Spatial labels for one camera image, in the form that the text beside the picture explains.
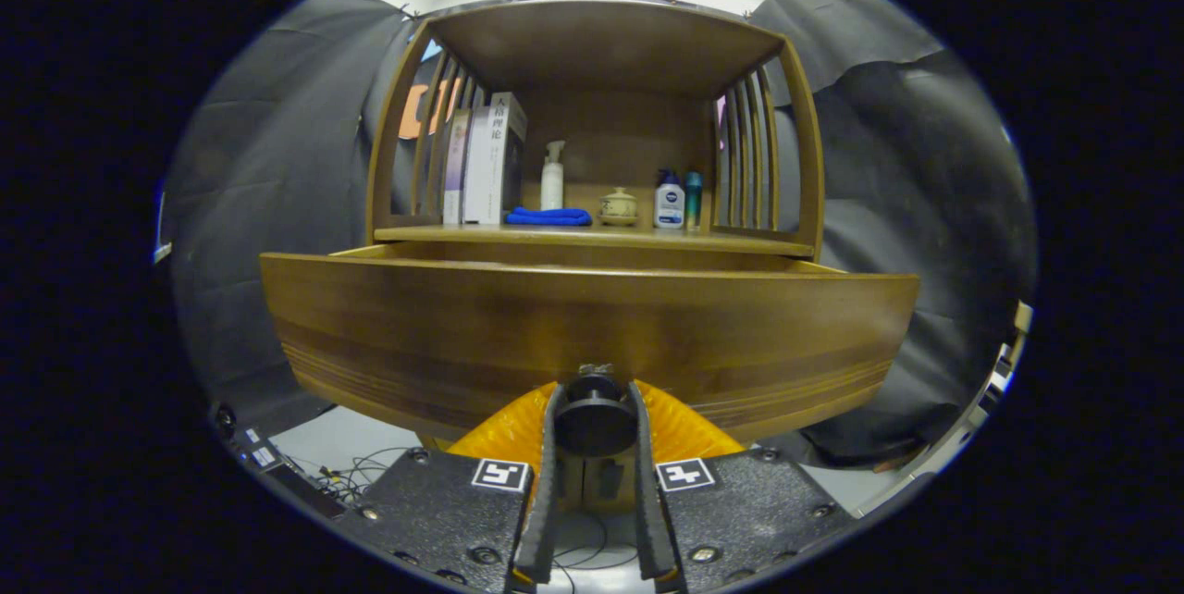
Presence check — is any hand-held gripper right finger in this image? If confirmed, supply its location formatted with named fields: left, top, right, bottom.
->
left=627, top=379, right=857, bottom=593

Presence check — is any black power strip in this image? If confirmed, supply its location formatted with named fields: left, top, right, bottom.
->
left=213, top=404, right=348, bottom=521

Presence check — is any purple book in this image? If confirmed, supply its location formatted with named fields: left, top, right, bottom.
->
left=443, top=108, right=471, bottom=226

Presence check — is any beige lidded tea cup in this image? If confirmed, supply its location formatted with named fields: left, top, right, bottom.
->
left=598, top=187, right=639, bottom=227

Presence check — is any white lotion bottle blue cap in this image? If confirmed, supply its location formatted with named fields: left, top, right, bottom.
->
left=654, top=169, right=686, bottom=230

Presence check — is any blue cloth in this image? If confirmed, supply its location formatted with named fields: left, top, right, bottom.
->
left=505, top=206, right=593, bottom=228

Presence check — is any white desk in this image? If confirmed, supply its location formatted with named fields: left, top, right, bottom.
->
left=962, top=344, right=1018, bottom=428

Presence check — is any white pump bottle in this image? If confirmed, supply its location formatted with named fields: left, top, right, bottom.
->
left=540, top=141, right=566, bottom=211

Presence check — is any wooden drawer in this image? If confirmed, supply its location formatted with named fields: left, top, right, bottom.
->
left=259, top=241, right=921, bottom=447

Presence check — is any black drawer knob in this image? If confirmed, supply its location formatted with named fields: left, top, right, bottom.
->
left=553, top=363, right=639, bottom=458

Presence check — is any wooden cabinet door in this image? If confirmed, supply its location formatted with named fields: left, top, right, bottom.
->
left=558, top=455, right=593, bottom=512
left=592, top=455, right=639, bottom=512

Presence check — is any wooden cabinet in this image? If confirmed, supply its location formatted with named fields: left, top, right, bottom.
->
left=365, top=0, right=826, bottom=514

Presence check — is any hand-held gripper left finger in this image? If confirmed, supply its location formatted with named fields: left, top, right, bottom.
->
left=338, top=381, right=567, bottom=590

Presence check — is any wooden countertop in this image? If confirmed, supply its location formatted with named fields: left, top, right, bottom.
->
left=375, top=205, right=815, bottom=259

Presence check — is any white book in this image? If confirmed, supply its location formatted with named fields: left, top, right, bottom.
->
left=462, top=92, right=528, bottom=226

